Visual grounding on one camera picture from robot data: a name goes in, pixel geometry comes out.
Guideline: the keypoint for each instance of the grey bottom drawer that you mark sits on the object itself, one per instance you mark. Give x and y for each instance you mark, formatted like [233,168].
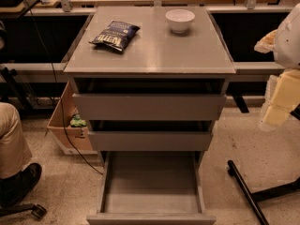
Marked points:
[150,188]

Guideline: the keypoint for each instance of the blue chip bag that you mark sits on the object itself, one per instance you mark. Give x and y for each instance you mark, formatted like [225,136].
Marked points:
[116,35]

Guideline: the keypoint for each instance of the black shoe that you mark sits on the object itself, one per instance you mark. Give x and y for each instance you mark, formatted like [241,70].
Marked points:
[14,189]

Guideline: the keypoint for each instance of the grey top drawer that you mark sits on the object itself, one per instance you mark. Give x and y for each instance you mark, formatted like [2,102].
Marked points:
[149,107]

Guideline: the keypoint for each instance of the black chair base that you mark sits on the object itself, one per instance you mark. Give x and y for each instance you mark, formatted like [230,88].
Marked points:
[36,210]

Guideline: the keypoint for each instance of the covered gripper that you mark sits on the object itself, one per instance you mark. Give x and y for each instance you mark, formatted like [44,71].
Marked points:
[288,44]

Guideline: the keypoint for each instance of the cardboard box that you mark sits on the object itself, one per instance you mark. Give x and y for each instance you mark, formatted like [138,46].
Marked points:
[70,139]

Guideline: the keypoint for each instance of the grey middle drawer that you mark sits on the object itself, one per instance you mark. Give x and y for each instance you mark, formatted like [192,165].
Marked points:
[149,141]

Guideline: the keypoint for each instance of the beige trouser leg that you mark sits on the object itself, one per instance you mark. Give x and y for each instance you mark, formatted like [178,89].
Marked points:
[14,150]

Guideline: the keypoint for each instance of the grey drawer cabinet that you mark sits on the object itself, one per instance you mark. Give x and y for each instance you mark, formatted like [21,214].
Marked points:
[156,61]

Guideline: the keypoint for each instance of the grey drawer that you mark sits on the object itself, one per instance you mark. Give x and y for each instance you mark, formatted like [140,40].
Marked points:
[149,107]
[149,141]
[150,188]

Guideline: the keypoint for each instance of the green toy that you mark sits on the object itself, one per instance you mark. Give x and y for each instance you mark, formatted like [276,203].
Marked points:
[77,122]

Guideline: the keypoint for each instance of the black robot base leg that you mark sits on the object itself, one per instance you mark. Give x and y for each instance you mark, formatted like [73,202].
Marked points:
[254,198]

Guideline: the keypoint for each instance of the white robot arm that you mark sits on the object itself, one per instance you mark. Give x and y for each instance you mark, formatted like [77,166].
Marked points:
[284,42]

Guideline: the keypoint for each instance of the white bowl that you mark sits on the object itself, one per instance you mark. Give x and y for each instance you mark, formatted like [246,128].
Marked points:
[179,20]

